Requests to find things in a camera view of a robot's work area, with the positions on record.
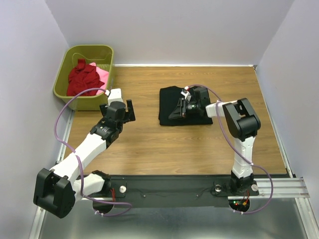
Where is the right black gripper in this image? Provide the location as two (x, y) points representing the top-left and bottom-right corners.
(168, 97), (201, 120)

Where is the black t shirt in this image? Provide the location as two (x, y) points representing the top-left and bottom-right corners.
(159, 86), (213, 126)

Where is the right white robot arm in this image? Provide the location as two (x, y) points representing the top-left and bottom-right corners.
(168, 85), (261, 194)

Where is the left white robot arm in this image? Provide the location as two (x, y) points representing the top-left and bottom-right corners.
(33, 100), (136, 219)

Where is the pink t shirt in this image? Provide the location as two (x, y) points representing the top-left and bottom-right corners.
(88, 63), (109, 96)

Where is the red t shirt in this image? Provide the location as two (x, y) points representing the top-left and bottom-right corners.
(66, 59), (104, 96)

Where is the olive green plastic bin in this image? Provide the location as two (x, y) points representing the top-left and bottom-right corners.
(53, 44), (115, 111)

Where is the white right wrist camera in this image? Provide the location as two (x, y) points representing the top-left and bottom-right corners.
(181, 86), (192, 102)

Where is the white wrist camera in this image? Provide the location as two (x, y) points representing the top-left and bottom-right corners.
(105, 88), (123, 105)
(181, 86), (192, 102)

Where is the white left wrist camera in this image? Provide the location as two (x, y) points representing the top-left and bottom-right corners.
(105, 88), (123, 105)

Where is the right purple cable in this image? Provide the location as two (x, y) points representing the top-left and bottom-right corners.
(186, 84), (273, 215)

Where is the purple cable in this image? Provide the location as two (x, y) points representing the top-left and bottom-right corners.
(54, 88), (133, 217)
(186, 84), (273, 215)

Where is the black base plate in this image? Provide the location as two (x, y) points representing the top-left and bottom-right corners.
(92, 175), (259, 209)

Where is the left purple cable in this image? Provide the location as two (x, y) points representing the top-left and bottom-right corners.
(54, 88), (133, 217)

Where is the aluminium frame rail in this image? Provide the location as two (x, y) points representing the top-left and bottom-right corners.
(39, 177), (311, 200)

